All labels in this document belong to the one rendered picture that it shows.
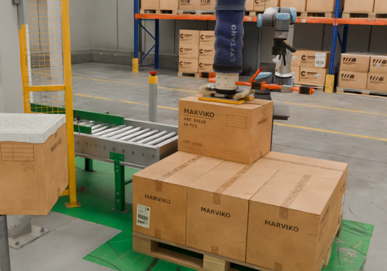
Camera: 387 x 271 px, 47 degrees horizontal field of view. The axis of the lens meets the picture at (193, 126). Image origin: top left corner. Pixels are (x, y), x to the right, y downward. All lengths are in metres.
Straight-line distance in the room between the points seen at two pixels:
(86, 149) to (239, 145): 1.29
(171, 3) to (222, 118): 9.02
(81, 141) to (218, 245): 1.54
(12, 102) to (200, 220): 1.44
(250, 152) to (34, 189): 1.56
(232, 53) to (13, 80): 1.50
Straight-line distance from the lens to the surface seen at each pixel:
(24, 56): 3.91
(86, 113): 4.40
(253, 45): 12.29
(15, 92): 3.15
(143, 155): 3.39
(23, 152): 2.16
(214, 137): 3.24
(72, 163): 3.74
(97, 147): 3.64
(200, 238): 2.82
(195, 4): 11.59
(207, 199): 2.69
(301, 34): 11.89
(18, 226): 3.39
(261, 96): 4.00
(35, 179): 2.19
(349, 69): 10.23
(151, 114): 4.26
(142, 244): 3.07
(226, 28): 3.23
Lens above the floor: 1.54
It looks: 14 degrees down
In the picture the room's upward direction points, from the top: 1 degrees clockwise
